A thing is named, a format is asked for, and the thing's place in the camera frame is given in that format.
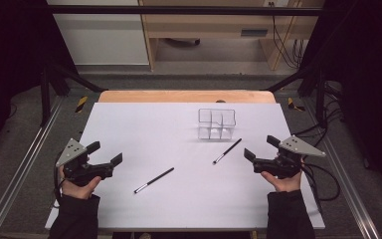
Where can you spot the clear acrylic organizer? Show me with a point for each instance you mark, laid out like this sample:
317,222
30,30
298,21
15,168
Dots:
200,126

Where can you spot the person's left hand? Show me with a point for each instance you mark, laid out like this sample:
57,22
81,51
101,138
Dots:
78,191

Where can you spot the white cabinet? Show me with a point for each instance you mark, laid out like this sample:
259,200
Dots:
102,36

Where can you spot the black curtain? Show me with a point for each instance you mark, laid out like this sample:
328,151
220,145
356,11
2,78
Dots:
371,83
10,66

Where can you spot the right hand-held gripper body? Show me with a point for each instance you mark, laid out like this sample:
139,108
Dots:
285,164

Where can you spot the black frame strut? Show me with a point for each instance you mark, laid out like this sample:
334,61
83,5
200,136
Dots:
311,81
69,78

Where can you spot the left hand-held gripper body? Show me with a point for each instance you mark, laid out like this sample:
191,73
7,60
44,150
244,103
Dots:
79,171

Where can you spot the wooden table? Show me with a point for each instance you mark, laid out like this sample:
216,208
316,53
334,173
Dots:
179,96

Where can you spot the black frame crossbar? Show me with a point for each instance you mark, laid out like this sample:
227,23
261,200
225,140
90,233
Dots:
179,10

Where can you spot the white table board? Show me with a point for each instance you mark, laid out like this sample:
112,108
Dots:
162,132

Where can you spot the aluminium rail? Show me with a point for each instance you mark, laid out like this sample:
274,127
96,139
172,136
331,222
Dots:
341,172
23,166

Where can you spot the wooden desk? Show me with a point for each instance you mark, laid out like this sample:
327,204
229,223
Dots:
205,25

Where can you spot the person's right hand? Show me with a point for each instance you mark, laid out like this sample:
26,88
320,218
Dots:
286,185

